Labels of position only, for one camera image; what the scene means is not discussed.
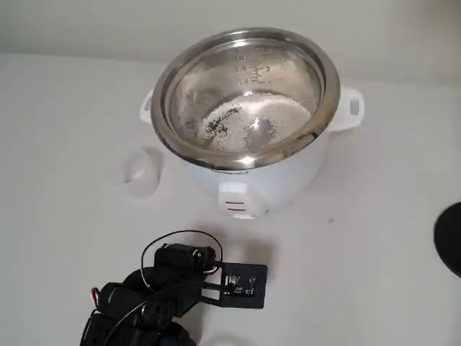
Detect white rice cooker housing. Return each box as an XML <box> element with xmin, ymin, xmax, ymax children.
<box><xmin>139</xmin><ymin>86</ymin><xmax>365</xmax><ymax>221</ymax></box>

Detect white uncooked rice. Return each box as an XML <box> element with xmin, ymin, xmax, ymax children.
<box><xmin>200</xmin><ymin>92</ymin><xmax>313</xmax><ymax>152</ymax></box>

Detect black wrist camera board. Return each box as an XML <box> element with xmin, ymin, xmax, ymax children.
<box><xmin>200</xmin><ymin>262</ymin><xmax>269</xmax><ymax>311</ymax></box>

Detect black round object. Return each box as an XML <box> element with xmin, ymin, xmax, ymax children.
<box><xmin>433</xmin><ymin>202</ymin><xmax>461</xmax><ymax>278</ymax></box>

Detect thin black camera cable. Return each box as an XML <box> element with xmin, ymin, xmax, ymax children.
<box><xmin>140</xmin><ymin>231</ymin><xmax>224</xmax><ymax>286</ymax></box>

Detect stainless steel inner pot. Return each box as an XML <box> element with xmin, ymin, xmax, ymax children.
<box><xmin>149</xmin><ymin>25</ymin><xmax>341</xmax><ymax>171</ymax></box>

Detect translucent plastic measuring cup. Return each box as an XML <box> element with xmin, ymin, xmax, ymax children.
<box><xmin>121</xmin><ymin>146</ymin><xmax>166</xmax><ymax>200</ymax></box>

